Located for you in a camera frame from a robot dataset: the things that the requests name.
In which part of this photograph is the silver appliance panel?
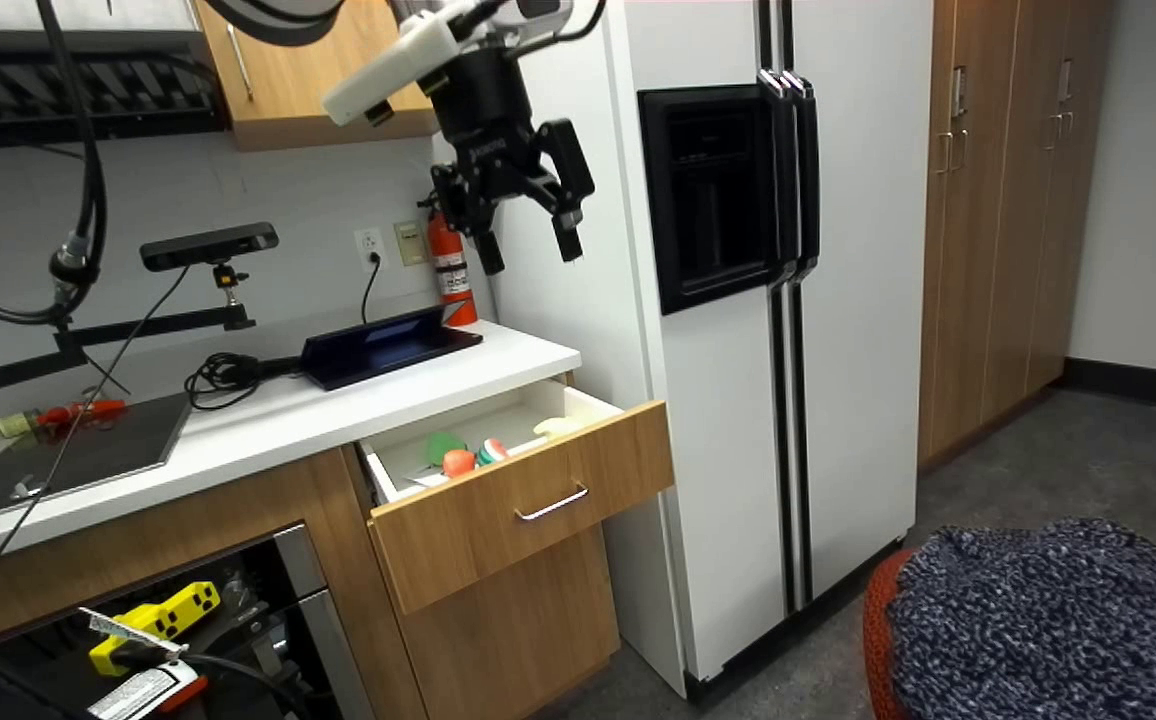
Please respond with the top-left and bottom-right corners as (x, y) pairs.
(269, 520), (378, 720)

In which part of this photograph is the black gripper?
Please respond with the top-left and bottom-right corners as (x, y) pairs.
(416, 43), (605, 280)

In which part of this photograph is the thin camera cable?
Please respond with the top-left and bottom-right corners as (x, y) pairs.
(0, 261), (198, 635)

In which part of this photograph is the yellow tool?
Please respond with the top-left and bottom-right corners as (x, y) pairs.
(86, 576), (229, 682)

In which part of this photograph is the red fire extinguisher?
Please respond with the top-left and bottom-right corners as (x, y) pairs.
(422, 198), (486, 338)

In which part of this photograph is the wooden drawer with metal handle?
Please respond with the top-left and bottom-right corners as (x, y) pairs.
(357, 377), (678, 617)

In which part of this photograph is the black stereo camera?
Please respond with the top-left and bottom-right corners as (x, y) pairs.
(135, 219), (285, 278)

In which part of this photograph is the green toy in drawer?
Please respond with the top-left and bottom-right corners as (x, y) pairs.
(416, 431), (467, 474)

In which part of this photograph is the red toy with green end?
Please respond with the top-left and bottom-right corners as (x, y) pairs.
(0, 396), (134, 446)

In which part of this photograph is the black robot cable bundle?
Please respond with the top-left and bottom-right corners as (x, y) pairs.
(0, 0), (347, 331)

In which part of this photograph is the red office chair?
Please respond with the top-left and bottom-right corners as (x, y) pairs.
(855, 396), (1156, 720)

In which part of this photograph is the white wall outlet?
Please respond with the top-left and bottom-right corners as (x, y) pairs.
(352, 223), (394, 271)

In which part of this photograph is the tall wooden cabinet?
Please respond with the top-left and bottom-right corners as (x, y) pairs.
(915, 0), (1122, 474)

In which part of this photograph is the dark speckled round seat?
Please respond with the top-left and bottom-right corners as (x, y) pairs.
(888, 516), (1156, 720)

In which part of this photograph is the black range hood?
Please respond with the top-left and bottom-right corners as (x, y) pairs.
(0, 34), (235, 151)

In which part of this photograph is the coiled black cable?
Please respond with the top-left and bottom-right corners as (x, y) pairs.
(184, 347), (307, 412)

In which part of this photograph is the dark blue tray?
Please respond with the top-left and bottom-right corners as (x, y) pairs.
(298, 307), (488, 393)

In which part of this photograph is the beige wall plate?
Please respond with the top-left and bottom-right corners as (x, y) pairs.
(394, 218), (434, 271)

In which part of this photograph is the white label with red print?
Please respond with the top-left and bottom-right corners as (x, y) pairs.
(82, 658), (214, 720)

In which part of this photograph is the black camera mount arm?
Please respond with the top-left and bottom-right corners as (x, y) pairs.
(0, 261), (259, 407)

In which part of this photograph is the black plug with cord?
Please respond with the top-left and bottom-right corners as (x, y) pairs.
(357, 248), (387, 328)

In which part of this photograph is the white double-door refrigerator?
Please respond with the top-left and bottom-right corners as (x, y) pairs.
(452, 0), (936, 705)

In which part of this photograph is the wooden counter cabinet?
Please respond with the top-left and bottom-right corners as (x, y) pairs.
(0, 446), (628, 720)

